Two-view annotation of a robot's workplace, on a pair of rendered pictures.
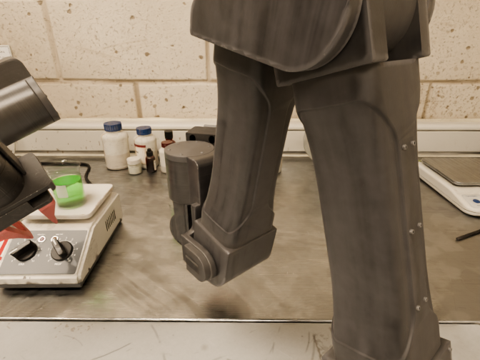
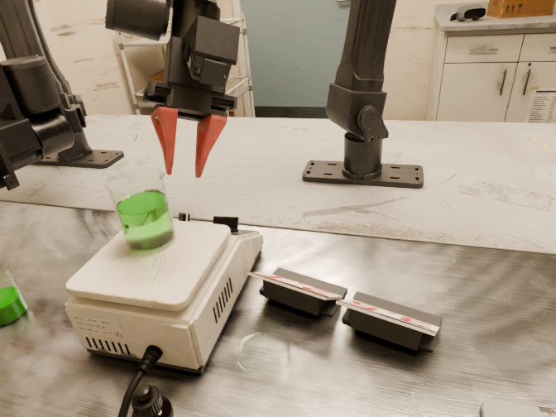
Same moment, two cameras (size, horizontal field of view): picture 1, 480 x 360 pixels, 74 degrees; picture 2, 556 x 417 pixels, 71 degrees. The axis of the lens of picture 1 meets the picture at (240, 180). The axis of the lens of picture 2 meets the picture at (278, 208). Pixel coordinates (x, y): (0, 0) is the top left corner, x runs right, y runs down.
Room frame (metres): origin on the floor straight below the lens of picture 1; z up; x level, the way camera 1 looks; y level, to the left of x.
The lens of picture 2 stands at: (0.76, 0.52, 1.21)
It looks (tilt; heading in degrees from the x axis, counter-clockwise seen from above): 31 degrees down; 198
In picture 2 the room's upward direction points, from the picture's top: 5 degrees counter-clockwise
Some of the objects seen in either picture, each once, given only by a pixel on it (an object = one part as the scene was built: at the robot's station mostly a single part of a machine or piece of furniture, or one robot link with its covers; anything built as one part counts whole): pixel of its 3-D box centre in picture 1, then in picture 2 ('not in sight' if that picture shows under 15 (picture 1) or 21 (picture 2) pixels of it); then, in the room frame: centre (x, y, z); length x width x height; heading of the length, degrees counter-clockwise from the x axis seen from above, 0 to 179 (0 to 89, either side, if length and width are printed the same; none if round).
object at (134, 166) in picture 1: (134, 165); not in sight; (0.82, 0.29, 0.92); 0.04 x 0.04 x 0.04
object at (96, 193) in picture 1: (70, 199); (155, 256); (0.51, 0.31, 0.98); 0.12 x 0.12 x 0.01; 1
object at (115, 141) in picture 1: (116, 144); not in sight; (0.87, 0.36, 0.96); 0.07 x 0.07 x 0.13
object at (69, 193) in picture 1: (66, 183); (143, 211); (0.49, 0.30, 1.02); 0.06 x 0.05 x 0.08; 34
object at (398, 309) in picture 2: not in sight; (390, 310); (0.47, 0.53, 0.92); 0.09 x 0.06 x 0.04; 76
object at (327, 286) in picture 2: not in sight; (299, 281); (0.45, 0.43, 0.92); 0.09 x 0.06 x 0.04; 76
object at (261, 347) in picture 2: not in sight; (261, 347); (0.53, 0.42, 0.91); 0.06 x 0.06 x 0.02
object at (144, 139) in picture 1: (146, 146); not in sight; (0.88, 0.27, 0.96); 0.06 x 0.06 x 0.11
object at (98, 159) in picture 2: not in sight; (70, 141); (0.13, -0.12, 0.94); 0.20 x 0.07 x 0.08; 90
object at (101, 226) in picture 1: (68, 228); (176, 274); (0.48, 0.31, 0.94); 0.22 x 0.13 x 0.08; 1
